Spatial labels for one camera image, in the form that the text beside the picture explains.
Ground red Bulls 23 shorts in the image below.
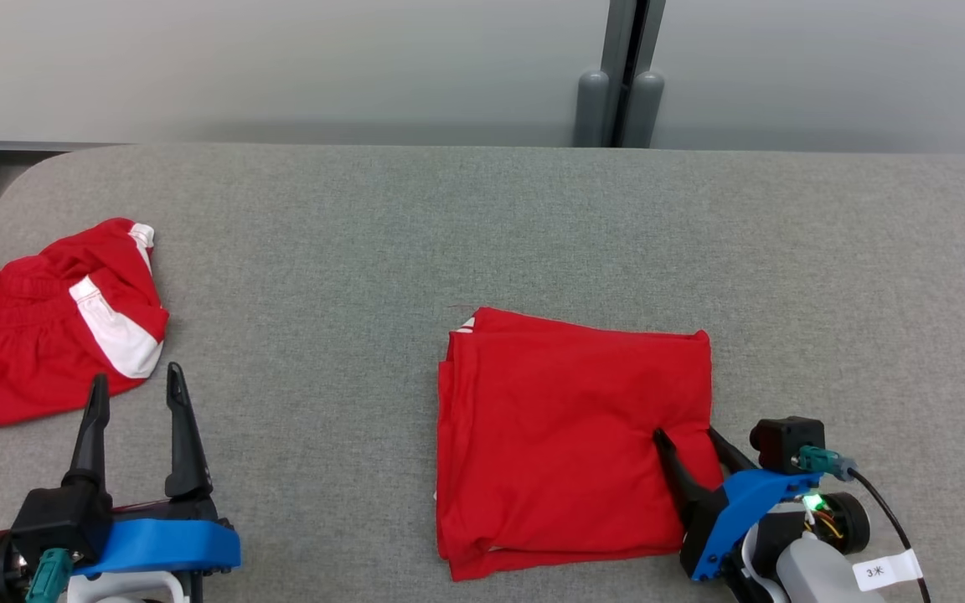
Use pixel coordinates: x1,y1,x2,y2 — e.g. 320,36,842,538
0,218,170,428

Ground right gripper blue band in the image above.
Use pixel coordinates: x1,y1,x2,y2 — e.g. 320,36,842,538
653,426,870,603

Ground red Bulls jersey white sleeves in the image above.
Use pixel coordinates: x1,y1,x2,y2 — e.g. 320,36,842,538
435,307,726,583

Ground grey cylinder cap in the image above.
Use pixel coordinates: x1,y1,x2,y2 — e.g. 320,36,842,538
623,70,665,149
575,70,611,148

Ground grey partition post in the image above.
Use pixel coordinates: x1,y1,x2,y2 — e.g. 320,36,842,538
604,0,668,147

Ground teal right camera connector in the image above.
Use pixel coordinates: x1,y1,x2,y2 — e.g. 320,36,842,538
797,446,859,484

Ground teal camera connector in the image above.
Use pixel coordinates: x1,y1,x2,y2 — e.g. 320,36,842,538
797,446,859,484
24,547,75,603

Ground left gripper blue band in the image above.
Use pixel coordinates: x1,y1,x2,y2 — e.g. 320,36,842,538
0,362,241,603

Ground teal left camera connector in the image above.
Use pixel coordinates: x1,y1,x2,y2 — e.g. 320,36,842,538
24,547,75,603

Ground white cable label tag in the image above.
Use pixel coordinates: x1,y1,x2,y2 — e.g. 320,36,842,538
853,549,925,593

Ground black right camera cable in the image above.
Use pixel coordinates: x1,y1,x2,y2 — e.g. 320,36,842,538
847,469,934,603

